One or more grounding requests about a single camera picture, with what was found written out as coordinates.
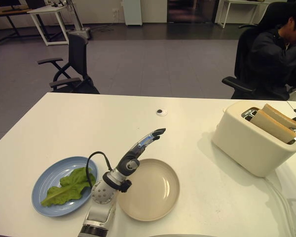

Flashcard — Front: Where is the black office chair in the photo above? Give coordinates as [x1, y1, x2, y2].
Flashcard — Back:
[37, 33, 101, 95]
[221, 3, 296, 100]

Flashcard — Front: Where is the bread slice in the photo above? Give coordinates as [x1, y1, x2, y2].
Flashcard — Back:
[262, 103, 296, 130]
[251, 109, 296, 144]

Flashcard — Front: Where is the blue plate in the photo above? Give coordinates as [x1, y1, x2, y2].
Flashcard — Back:
[31, 156, 99, 217]

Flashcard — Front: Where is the person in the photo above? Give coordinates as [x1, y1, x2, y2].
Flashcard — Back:
[251, 16, 296, 101]

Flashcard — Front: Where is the beige plate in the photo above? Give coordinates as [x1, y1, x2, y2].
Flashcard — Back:
[116, 158, 181, 222]

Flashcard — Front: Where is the green lettuce leaf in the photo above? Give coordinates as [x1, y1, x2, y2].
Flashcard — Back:
[40, 167, 97, 207]

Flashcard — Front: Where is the cream toaster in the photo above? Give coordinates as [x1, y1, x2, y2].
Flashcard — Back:
[211, 100, 296, 178]

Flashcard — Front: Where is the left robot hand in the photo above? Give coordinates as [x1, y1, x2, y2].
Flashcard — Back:
[108, 127, 167, 185]

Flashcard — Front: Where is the white cord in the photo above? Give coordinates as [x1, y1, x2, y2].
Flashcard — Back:
[263, 176, 296, 237]

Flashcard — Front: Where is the black cable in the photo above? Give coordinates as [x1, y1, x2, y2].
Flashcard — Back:
[86, 151, 133, 193]

